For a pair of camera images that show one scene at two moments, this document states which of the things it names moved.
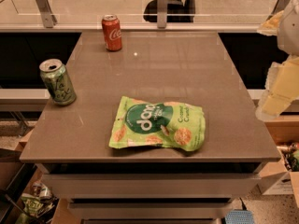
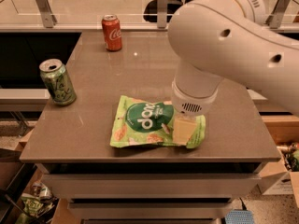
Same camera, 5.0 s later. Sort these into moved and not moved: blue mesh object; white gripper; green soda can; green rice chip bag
Moved: white gripper
Not moved: green rice chip bag; green soda can; blue mesh object
